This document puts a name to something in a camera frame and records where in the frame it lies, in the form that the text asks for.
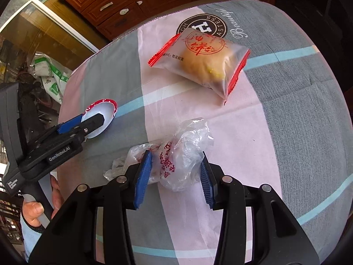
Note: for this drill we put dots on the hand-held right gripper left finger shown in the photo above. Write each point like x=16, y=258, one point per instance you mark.
x=143, y=182

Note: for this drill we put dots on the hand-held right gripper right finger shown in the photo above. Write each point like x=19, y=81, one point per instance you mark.
x=206, y=182

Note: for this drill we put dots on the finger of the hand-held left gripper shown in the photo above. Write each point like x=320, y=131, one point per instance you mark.
x=91, y=124
x=69, y=123

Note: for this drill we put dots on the small white red-rimmed dish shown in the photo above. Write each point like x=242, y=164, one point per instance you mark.
x=102, y=113

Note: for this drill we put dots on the clear plastic bag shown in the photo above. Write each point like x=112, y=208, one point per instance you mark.
x=179, y=154

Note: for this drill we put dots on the person's left forearm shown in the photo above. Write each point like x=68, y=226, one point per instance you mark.
x=30, y=243

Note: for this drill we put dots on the person's left hand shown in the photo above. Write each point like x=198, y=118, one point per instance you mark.
x=33, y=212

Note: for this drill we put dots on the green and white bag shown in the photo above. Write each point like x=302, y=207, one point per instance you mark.
x=47, y=69

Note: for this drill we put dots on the glass sliding door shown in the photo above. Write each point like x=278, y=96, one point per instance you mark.
x=55, y=33

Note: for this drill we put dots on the checked tablecloth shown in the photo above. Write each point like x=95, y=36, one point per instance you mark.
x=289, y=116

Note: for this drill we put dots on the wooden kitchen cabinet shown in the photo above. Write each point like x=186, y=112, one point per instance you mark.
x=91, y=5

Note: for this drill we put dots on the wrapped pastry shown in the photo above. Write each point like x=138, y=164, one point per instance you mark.
x=204, y=60

